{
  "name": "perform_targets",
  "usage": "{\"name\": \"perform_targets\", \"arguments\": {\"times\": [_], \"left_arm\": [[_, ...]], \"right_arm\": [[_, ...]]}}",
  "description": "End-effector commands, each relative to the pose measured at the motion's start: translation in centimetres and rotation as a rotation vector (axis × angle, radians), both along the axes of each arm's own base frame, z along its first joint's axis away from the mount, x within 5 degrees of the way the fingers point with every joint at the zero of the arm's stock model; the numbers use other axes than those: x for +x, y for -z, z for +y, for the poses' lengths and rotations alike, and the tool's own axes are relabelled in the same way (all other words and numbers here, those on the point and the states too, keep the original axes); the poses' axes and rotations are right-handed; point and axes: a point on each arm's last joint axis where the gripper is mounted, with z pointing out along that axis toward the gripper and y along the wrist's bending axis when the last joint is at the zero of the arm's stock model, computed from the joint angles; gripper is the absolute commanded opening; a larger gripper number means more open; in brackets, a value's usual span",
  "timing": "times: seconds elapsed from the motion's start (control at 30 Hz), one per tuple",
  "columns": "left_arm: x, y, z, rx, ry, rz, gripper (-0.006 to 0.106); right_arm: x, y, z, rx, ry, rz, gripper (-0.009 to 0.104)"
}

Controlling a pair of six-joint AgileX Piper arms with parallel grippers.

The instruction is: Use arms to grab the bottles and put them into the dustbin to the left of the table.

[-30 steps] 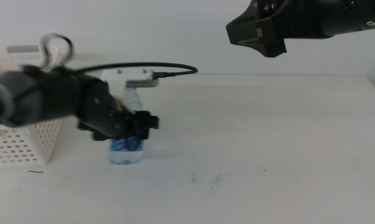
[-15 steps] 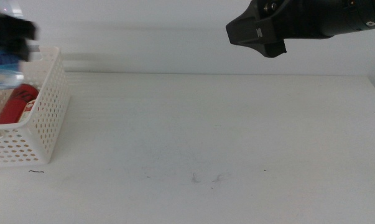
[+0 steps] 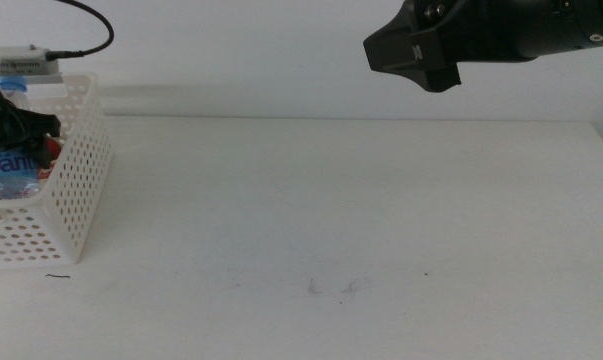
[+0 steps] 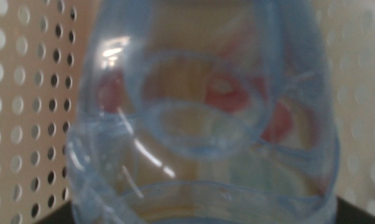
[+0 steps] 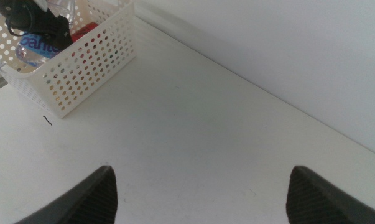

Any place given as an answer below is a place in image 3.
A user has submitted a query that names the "red soda can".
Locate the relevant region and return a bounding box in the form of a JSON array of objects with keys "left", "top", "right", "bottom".
[{"left": 43, "top": 136, "right": 64, "bottom": 171}]

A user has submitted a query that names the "clear water bottle blue cap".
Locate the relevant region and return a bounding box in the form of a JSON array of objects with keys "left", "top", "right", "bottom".
[{"left": 0, "top": 76, "right": 43, "bottom": 202}]

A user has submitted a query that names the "white perforated plastic basket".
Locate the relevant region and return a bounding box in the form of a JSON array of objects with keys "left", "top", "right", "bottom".
[{"left": 0, "top": 71, "right": 115, "bottom": 267}]

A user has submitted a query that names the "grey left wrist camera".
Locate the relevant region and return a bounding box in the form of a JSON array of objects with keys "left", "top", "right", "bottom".
[{"left": 0, "top": 44, "right": 63, "bottom": 85}]

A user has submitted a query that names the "black camera cable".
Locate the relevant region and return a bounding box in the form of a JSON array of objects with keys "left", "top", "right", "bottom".
[{"left": 44, "top": 0, "right": 116, "bottom": 60}]

